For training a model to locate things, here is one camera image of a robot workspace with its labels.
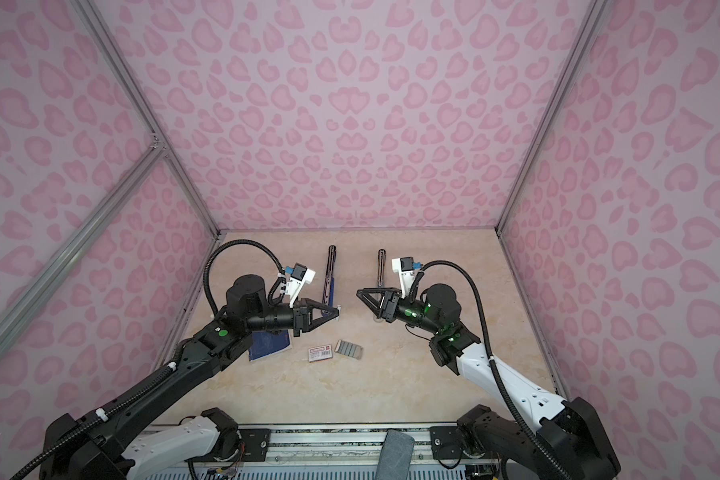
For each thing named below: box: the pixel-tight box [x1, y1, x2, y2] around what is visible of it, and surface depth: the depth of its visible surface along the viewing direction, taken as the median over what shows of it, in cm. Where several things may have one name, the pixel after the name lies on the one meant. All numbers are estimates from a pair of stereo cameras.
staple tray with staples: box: [334, 339, 363, 360], surface depth 91 cm
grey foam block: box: [375, 429, 415, 480], surface depth 71 cm
